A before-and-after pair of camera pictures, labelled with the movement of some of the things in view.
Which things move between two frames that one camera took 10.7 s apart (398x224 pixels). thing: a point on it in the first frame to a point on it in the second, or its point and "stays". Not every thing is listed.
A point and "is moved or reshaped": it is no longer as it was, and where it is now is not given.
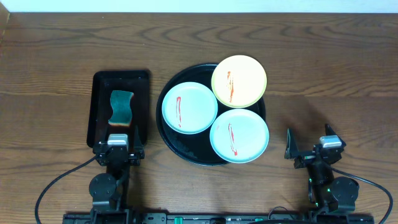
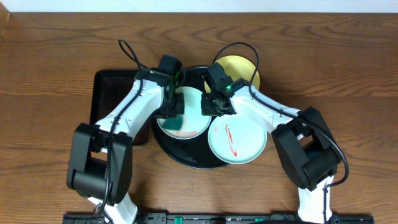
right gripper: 291,148 to 206,110
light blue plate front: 239,135 stays
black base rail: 218,218 stays
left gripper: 117,154 to 173,109
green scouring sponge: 122,114 is moved or reshaped
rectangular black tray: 135,81 stays
